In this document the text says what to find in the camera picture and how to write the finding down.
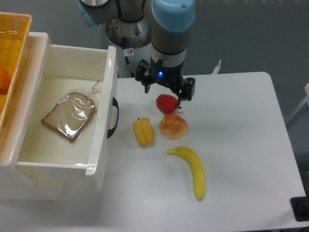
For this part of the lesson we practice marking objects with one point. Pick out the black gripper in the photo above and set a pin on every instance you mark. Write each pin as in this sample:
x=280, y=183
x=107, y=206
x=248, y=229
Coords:
x=170, y=77

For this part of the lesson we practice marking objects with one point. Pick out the white drawer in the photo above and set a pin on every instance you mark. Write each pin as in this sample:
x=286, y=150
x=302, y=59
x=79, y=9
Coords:
x=46, y=153

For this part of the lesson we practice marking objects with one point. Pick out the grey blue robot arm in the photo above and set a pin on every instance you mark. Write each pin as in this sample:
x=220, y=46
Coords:
x=163, y=24

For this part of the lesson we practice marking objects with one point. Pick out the white drawer cabinet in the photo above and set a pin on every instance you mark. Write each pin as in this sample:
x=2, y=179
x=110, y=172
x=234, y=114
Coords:
x=16, y=181

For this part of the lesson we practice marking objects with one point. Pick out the red bell pepper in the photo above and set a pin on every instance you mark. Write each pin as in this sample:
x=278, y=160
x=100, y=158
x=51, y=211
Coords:
x=167, y=103

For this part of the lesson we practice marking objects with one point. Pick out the round bread bun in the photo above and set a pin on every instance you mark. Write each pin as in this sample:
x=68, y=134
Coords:
x=173, y=126

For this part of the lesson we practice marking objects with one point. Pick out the yellow bell pepper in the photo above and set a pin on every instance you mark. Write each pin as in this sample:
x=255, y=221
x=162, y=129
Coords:
x=143, y=131

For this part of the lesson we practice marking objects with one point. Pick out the yellow banana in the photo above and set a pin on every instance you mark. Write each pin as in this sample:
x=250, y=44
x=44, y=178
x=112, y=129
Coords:
x=195, y=164

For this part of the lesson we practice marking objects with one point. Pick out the bagged bread slice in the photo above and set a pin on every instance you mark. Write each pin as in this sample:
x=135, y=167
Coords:
x=72, y=113

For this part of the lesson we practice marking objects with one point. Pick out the orange fruit in basket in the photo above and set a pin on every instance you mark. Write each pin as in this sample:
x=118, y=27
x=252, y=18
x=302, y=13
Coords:
x=5, y=80

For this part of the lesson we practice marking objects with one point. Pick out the yellow wicker basket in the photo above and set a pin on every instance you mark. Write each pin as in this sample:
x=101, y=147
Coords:
x=14, y=29

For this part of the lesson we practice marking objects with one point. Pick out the black device at edge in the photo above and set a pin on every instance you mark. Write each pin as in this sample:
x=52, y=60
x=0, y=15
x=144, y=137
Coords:
x=300, y=207

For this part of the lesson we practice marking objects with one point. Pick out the white table bracket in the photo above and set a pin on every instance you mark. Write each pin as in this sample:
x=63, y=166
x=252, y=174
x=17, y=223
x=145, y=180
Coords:
x=217, y=67

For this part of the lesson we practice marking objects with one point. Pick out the white frame at right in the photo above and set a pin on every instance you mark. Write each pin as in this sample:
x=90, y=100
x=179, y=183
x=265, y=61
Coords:
x=300, y=109

